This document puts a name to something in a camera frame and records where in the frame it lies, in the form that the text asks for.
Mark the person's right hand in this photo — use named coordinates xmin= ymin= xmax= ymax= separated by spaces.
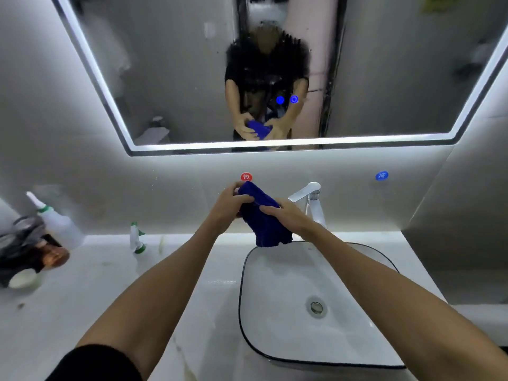
xmin=260 ymin=198 xmax=322 ymax=241

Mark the person's left hand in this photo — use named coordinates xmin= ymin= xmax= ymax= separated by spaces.
xmin=209 ymin=182 xmax=255 ymax=235

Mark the dark blue cloth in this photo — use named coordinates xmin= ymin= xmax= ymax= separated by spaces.
xmin=237 ymin=181 xmax=294 ymax=249

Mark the person's left forearm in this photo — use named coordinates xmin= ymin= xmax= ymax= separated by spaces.
xmin=75 ymin=219 xmax=224 ymax=381

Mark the person's right forearm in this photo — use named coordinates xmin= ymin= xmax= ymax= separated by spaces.
xmin=305 ymin=225 xmax=508 ymax=381

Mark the white chrome faucet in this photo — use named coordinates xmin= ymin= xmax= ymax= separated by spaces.
xmin=288 ymin=182 xmax=328 ymax=231

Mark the chrome sink drain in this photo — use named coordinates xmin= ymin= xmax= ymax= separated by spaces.
xmin=306 ymin=296 xmax=328 ymax=319

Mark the white black-rimmed sink basin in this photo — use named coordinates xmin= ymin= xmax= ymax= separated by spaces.
xmin=238 ymin=241 xmax=408 ymax=370

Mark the small white green-capped bottle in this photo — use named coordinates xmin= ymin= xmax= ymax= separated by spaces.
xmin=130 ymin=222 xmax=147 ymax=255

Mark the large white nozzle bottle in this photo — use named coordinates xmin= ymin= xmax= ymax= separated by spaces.
xmin=26 ymin=191 xmax=85 ymax=251

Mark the brown copper-capped bottle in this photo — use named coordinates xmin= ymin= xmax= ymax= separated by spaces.
xmin=35 ymin=234 xmax=71 ymax=271

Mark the black sleeve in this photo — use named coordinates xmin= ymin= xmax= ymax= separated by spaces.
xmin=46 ymin=344 xmax=144 ymax=381

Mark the black hair dryer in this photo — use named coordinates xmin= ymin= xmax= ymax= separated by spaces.
xmin=0 ymin=216 xmax=49 ymax=288

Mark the lit-edge wall mirror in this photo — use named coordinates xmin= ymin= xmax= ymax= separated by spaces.
xmin=49 ymin=0 xmax=508 ymax=157

